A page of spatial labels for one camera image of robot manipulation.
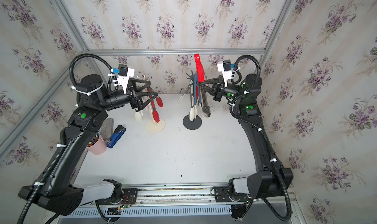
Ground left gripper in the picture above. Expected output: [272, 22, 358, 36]
[95, 77, 156, 113]

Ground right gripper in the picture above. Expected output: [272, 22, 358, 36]
[200, 77, 247, 105]

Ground red handled tongs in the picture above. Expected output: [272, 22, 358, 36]
[194, 53, 212, 118]

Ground red steel tongs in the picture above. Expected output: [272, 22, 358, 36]
[151, 96, 164, 123]

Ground cream steel tongs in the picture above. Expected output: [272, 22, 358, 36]
[178, 80, 193, 103]

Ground cream utensil rack stand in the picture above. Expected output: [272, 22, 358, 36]
[145, 103, 166, 134]

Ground dark grey utensil rack stand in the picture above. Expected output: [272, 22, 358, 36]
[179, 72, 202, 130]

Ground white tongs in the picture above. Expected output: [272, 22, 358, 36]
[135, 110, 143, 123]

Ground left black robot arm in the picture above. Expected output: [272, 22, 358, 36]
[18, 54, 158, 224]

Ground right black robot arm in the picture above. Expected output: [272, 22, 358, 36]
[199, 55, 294, 222]

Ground blue stapler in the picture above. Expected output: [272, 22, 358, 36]
[107, 125, 126, 148]

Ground grey whiteboard eraser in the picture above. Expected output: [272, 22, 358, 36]
[100, 118, 114, 141]

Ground pink cup of pens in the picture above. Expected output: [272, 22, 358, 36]
[85, 135, 108, 156]

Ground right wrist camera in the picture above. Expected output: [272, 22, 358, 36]
[217, 60, 235, 87]

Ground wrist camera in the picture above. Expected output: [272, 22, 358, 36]
[217, 60, 235, 87]
[111, 64, 135, 94]

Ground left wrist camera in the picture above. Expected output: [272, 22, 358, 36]
[111, 64, 135, 94]

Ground aluminium front rail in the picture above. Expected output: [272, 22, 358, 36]
[58, 182, 298, 208]

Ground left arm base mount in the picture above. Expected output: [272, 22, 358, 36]
[95, 179, 139, 223]

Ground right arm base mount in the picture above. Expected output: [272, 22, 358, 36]
[210, 177, 254, 221]

